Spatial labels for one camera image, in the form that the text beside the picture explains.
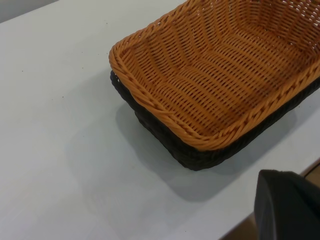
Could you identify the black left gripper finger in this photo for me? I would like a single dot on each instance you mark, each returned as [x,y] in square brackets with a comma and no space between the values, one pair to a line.
[287,207]

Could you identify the black wicker basket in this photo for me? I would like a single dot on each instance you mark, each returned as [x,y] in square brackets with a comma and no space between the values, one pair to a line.
[190,157]

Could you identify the orange wicker basket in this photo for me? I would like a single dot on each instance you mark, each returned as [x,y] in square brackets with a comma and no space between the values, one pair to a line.
[212,75]

